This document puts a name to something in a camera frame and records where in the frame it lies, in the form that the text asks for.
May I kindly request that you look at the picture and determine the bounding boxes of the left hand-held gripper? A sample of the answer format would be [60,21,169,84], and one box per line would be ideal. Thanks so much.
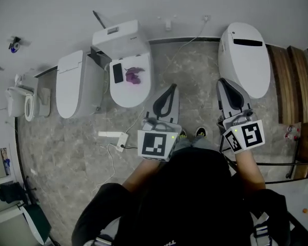
[137,84,182,162]

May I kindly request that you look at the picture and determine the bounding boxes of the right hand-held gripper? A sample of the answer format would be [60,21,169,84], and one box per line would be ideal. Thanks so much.
[216,77,265,154]

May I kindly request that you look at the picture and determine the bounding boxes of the person's right forearm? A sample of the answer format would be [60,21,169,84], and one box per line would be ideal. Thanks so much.
[235,147,266,192]

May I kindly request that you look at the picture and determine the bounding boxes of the person's left forearm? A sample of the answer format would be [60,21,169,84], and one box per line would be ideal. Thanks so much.
[122,159,161,194]

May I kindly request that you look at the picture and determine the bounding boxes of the white toilet with square tank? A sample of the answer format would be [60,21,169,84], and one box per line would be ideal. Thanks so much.
[91,19,152,109]

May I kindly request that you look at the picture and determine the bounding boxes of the white oval toilet black strip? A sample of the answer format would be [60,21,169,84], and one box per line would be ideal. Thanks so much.
[217,22,272,99]

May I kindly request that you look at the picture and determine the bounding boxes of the white toilet with long lid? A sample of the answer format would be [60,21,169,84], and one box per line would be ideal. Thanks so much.
[55,49,105,119]

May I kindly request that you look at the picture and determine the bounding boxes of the small white toilet open seat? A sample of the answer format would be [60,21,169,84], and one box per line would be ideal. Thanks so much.
[4,69,52,122]

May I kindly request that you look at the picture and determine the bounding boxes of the purple cloth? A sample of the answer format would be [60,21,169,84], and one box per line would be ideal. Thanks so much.
[125,66,146,85]

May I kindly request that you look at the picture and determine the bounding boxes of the person's grey trousers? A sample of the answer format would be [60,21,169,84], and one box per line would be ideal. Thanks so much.
[173,136,219,153]

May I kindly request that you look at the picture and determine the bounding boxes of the white power strip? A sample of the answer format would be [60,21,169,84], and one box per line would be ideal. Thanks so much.
[115,132,129,153]

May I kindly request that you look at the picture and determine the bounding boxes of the stack of wooden planks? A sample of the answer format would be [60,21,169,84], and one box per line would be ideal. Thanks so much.
[266,44,308,125]

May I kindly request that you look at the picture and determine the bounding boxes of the black smartphone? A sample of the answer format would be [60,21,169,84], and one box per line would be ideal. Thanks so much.
[112,63,124,84]

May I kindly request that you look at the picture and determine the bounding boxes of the white flat adapter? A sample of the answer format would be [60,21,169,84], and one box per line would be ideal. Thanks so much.
[98,131,122,138]

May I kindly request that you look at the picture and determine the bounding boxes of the black metal stand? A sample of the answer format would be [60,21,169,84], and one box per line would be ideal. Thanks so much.
[219,134,308,186]

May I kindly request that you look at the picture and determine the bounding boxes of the person's black shirt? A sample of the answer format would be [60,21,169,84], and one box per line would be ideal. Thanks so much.
[71,147,292,246]

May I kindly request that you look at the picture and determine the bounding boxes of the long black rod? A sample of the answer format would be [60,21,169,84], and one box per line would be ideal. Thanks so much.
[92,10,107,30]

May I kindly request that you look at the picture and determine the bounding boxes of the black bag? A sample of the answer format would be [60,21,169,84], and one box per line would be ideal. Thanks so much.
[0,181,25,204]

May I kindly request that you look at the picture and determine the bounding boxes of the white cable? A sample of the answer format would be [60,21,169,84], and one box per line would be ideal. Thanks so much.
[124,20,208,135]
[91,143,119,197]

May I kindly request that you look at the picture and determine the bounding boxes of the white and black bag strap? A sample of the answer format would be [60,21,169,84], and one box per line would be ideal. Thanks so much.
[249,211,273,246]

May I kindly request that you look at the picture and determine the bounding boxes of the chrome wall roll holder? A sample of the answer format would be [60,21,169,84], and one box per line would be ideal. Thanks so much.
[8,36,23,53]

